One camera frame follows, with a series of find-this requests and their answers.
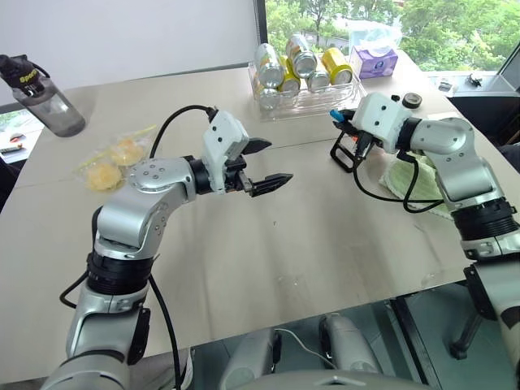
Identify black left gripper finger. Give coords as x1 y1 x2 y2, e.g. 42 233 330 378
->
242 137 272 156
249 172 294 199

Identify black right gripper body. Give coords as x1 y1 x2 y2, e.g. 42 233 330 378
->
344 120 385 154

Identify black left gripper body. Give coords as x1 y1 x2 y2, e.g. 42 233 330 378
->
222 153 256 199

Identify clear plastic can bin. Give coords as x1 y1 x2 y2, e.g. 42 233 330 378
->
247 60 366 121

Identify yellow drink can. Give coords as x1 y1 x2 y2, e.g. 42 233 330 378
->
278 56 302 93
320 46 353 85

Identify black tape roll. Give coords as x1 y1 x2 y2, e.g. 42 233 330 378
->
401 92 424 110

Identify purple tissue box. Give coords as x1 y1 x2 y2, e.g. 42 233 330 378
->
349 43 399 80

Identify light green towel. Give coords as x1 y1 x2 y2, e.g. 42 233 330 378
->
379 152 454 221

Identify silver orange drink can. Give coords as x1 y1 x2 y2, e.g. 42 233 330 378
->
254 42 288 89
285 33 319 78

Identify yellow round pastry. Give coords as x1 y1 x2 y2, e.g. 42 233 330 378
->
84 160 125 193
109 137 145 166

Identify clear plastic food bag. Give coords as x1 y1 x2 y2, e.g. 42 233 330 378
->
71 123 158 194

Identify silver rounded leg cover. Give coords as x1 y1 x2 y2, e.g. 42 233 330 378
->
219 327 282 390
318 314 379 371

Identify grey translucent water bottle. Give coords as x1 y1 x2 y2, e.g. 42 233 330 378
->
0 54 87 138

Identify black stand foot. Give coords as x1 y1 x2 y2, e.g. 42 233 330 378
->
449 311 485 361

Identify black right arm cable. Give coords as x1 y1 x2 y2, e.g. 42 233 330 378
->
353 136 422 212

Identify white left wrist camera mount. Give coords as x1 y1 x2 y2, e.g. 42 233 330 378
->
201 108 249 195

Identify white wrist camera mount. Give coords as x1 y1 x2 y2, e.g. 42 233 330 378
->
351 92 410 154
201 108 249 195

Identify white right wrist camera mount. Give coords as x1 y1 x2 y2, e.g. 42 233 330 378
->
351 92 410 154

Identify dark window frame post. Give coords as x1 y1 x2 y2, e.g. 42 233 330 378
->
257 0 268 46

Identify thin white cable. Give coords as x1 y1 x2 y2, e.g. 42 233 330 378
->
275 328 339 363

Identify black table frame bar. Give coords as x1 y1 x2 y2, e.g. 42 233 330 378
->
388 297 432 390

